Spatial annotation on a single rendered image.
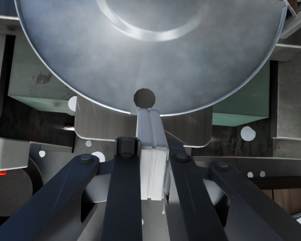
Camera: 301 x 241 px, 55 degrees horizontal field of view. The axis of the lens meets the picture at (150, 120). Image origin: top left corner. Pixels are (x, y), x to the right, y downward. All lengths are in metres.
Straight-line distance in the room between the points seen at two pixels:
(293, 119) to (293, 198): 0.37
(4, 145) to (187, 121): 0.30
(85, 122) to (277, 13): 0.24
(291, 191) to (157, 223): 0.49
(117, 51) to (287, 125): 0.30
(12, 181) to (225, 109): 0.86
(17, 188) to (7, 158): 0.64
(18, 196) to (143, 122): 0.99
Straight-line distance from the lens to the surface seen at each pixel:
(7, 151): 0.51
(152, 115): 0.19
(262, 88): 0.48
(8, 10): 0.44
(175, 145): 0.17
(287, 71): 0.51
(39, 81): 0.46
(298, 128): 0.50
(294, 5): 0.37
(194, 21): 0.32
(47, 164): 1.11
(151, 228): 1.11
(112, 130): 0.29
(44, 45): 0.32
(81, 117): 0.30
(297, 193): 0.84
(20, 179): 1.14
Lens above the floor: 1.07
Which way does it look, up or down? 82 degrees down
